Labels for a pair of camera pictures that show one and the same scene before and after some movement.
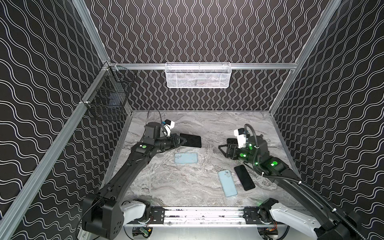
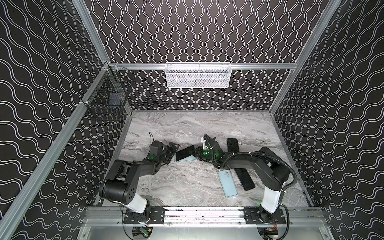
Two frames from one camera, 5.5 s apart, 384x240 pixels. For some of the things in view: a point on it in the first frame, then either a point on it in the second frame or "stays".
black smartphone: [244, 177] stays
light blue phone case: [228, 183] stays
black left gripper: [174, 141] → [167, 151]
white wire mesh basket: [198, 75] stays
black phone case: [232, 141] stays
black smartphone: [193, 140] → [184, 153]
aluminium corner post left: [82, 9] stays
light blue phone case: [186, 158] stays
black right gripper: [233, 149] → [197, 153]
